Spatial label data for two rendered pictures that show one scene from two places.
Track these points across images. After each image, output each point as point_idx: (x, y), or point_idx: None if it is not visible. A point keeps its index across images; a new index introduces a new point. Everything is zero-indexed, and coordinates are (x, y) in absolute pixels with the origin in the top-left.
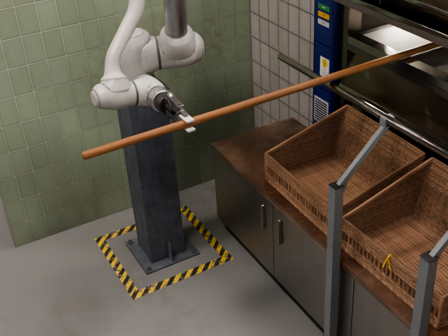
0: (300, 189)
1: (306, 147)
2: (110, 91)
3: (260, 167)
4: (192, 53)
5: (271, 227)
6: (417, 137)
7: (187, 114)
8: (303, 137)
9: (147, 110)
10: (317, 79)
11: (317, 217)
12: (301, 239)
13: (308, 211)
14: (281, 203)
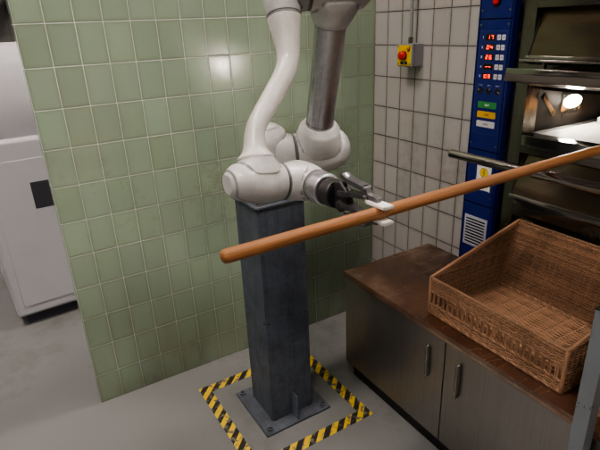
0: (496, 321)
1: (474, 270)
2: (254, 172)
3: (414, 297)
4: (337, 153)
5: (439, 373)
6: None
7: (380, 198)
8: (472, 257)
9: (279, 224)
10: (536, 164)
11: (529, 360)
12: (501, 392)
13: (510, 353)
14: (462, 342)
